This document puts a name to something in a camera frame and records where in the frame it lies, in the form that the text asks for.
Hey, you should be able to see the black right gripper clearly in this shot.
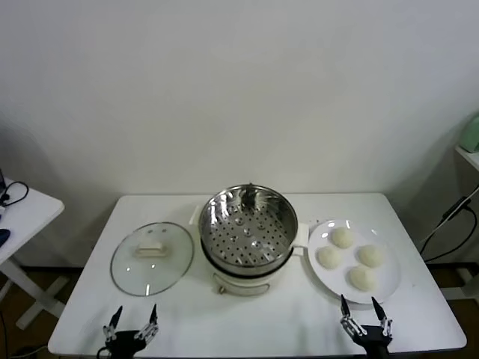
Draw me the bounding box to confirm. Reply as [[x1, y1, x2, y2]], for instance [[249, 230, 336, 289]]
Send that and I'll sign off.
[[339, 294, 393, 359]]

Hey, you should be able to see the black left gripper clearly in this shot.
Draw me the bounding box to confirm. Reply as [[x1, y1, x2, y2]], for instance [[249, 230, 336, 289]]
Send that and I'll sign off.
[[97, 303, 159, 359]]

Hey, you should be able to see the white steamed baozi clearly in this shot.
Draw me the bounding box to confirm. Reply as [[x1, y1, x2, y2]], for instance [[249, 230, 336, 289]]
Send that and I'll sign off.
[[350, 264, 378, 292], [357, 244, 385, 269], [332, 227, 356, 250], [317, 245, 343, 270]]

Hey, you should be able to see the perforated steel steamer basket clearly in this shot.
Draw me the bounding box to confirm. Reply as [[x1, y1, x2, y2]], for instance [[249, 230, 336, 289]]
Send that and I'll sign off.
[[198, 182, 299, 274]]

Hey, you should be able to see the round glass pot lid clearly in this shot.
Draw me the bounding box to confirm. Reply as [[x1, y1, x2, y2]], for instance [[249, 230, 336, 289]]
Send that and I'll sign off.
[[109, 221, 195, 298]]

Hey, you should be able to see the round white plate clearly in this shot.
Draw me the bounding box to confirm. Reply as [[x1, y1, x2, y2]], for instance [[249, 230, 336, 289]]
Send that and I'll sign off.
[[306, 218, 403, 304]]

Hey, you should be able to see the cream electric cooking pot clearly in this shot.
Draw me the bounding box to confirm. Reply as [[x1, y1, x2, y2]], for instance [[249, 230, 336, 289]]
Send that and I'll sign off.
[[189, 203, 311, 296]]

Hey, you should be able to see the white folding side table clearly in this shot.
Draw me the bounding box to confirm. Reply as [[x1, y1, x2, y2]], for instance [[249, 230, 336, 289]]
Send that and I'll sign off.
[[0, 182, 65, 330]]

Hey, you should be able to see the black power cable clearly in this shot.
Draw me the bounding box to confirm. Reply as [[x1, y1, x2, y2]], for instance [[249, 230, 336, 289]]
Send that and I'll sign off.
[[418, 185, 479, 265]]

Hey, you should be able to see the thin black looped cable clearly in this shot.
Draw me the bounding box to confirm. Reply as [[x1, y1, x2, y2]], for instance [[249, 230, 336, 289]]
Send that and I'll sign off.
[[0, 181, 30, 207]]

